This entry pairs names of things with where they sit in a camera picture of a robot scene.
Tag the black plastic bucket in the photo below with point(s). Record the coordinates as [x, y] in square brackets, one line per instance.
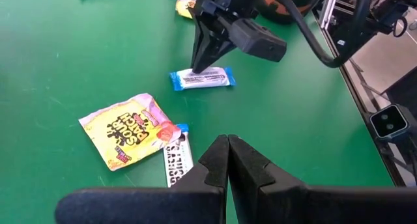
[277, 15]

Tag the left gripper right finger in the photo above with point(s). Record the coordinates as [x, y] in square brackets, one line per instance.
[293, 206]

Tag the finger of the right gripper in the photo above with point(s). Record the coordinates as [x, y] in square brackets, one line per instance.
[218, 41]
[198, 45]

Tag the black table frame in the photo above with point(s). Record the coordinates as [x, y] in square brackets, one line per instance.
[357, 98]

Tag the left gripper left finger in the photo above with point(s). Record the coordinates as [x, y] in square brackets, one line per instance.
[179, 206]

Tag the white blue Hershey's bar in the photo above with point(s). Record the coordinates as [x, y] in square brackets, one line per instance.
[208, 79]
[178, 160]

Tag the yellow Sour Patch candy pack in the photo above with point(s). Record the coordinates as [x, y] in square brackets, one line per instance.
[130, 131]
[185, 7]

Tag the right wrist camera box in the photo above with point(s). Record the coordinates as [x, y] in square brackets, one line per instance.
[260, 41]

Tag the black depth camera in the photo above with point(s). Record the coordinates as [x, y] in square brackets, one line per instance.
[389, 121]

